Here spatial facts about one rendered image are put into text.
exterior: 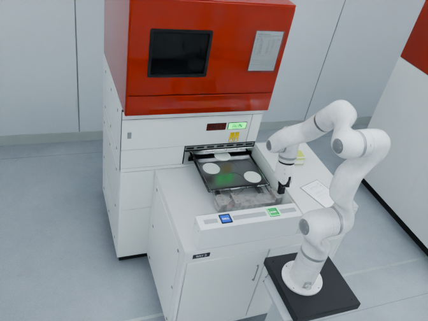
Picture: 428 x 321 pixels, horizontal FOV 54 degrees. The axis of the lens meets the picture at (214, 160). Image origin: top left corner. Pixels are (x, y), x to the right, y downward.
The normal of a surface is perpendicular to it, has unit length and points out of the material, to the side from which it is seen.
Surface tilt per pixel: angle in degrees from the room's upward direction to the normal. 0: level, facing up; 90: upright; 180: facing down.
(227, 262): 90
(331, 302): 1
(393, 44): 90
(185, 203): 0
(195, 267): 90
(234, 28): 90
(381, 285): 0
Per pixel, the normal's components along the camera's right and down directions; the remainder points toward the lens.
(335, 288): 0.18, -0.79
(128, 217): 0.33, 0.61
